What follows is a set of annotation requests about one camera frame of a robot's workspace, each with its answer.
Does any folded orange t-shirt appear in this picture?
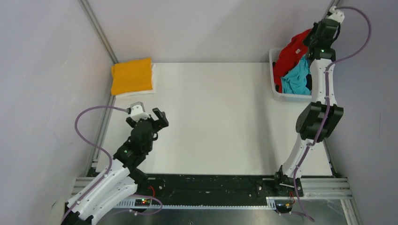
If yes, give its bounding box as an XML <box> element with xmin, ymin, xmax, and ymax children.
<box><xmin>111</xmin><ymin>58</ymin><xmax>153</xmax><ymax>96</ymax></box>

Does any right controller board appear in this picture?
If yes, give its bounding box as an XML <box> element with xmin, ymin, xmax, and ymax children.
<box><xmin>275</xmin><ymin>203</ymin><xmax>292</xmax><ymax>214</ymax></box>

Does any purple cable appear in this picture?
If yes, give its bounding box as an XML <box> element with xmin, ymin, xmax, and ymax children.
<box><xmin>291</xmin><ymin>6</ymin><xmax>372</xmax><ymax>223</ymax></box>
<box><xmin>61</xmin><ymin>105</ymin><xmax>130</xmax><ymax>224</ymax></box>

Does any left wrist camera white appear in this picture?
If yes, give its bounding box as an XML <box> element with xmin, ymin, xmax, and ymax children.
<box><xmin>129</xmin><ymin>102</ymin><xmax>150</xmax><ymax>122</ymax></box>

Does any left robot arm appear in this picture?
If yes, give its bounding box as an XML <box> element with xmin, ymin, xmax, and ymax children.
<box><xmin>61</xmin><ymin>102</ymin><xmax>169</xmax><ymax>225</ymax></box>

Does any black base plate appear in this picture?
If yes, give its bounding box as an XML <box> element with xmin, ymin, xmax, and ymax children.
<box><xmin>136</xmin><ymin>174</ymin><xmax>304</xmax><ymax>207</ymax></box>

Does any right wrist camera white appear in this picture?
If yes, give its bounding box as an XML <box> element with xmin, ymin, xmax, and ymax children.
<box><xmin>325</xmin><ymin>6</ymin><xmax>345</xmax><ymax>23</ymax></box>

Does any white plastic basket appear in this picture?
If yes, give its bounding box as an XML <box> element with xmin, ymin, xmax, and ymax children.
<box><xmin>268</xmin><ymin>48</ymin><xmax>312</xmax><ymax>102</ymax></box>

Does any left controller board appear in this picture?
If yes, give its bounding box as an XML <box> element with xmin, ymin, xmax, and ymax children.
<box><xmin>134</xmin><ymin>198</ymin><xmax>152</xmax><ymax>207</ymax></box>

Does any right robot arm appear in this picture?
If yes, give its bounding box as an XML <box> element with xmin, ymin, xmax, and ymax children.
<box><xmin>272</xmin><ymin>18</ymin><xmax>344</xmax><ymax>196</ymax></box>

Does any aluminium frame rail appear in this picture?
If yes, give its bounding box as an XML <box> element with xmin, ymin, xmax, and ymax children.
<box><xmin>71</xmin><ymin>177</ymin><xmax>353</xmax><ymax>209</ymax></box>

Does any controller board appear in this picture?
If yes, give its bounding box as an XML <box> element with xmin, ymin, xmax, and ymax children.
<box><xmin>275</xmin><ymin>203</ymin><xmax>292</xmax><ymax>214</ymax></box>
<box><xmin>134</xmin><ymin>198</ymin><xmax>152</xmax><ymax>207</ymax></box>

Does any red t-shirt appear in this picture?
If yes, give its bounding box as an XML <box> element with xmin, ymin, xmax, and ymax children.
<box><xmin>273</xmin><ymin>29</ymin><xmax>311</xmax><ymax>93</ymax></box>

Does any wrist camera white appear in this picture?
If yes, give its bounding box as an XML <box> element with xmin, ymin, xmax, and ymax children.
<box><xmin>325</xmin><ymin>6</ymin><xmax>345</xmax><ymax>23</ymax></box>
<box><xmin>129</xmin><ymin>102</ymin><xmax>150</xmax><ymax>122</ymax></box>

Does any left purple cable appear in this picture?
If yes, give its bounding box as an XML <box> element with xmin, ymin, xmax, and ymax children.
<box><xmin>61</xmin><ymin>105</ymin><xmax>130</xmax><ymax>224</ymax></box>

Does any black t-shirt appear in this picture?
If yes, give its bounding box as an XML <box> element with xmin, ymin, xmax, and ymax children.
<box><xmin>274</xmin><ymin>74</ymin><xmax>312</xmax><ymax>93</ymax></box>

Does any folded white t-shirt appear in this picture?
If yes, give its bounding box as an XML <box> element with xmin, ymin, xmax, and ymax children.
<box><xmin>115</xmin><ymin>63</ymin><xmax>158</xmax><ymax>98</ymax></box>

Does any light blue t-shirt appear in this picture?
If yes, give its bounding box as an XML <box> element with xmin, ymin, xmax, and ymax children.
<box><xmin>281</xmin><ymin>56</ymin><xmax>311</xmax><ymax>96</ymax></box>

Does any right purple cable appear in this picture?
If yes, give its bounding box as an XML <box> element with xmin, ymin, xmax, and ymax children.
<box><xmin>291</xmin><ymin>6</ymin><xmax>372</xmax><ymax>223</ymax></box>

